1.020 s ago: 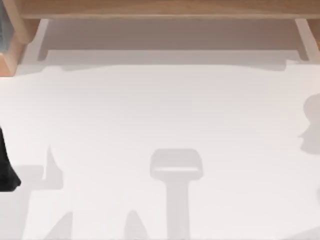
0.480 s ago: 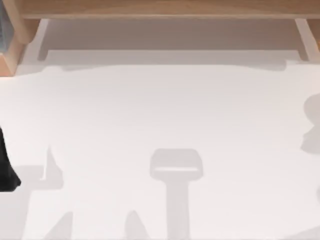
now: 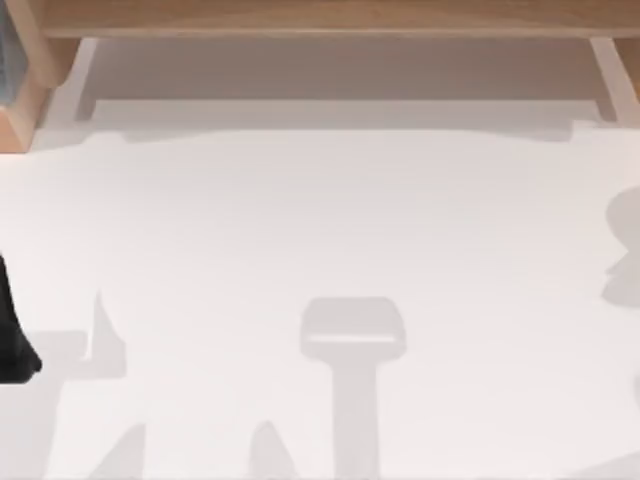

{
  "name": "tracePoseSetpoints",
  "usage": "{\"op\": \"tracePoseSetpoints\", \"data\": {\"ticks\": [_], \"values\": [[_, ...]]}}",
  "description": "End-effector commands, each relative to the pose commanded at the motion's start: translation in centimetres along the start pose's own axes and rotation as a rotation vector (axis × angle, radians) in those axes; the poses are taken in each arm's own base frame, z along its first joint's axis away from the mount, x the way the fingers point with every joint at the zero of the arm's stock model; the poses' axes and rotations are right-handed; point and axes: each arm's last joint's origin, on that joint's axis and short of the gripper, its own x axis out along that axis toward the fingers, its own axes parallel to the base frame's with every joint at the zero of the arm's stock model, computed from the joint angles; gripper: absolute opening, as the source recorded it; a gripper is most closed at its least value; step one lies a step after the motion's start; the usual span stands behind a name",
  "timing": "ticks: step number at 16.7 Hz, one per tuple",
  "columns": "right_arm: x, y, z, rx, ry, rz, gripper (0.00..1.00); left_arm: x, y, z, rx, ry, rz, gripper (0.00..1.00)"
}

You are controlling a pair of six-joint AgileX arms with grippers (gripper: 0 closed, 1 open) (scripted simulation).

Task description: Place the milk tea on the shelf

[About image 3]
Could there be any pale wooden shelf unit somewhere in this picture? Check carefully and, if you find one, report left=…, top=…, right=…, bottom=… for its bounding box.
left=30, top=0, right=640, bottom=124

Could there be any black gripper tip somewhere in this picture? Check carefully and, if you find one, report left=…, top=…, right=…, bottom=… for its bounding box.
left=0, top=255, right=43, bottom=386

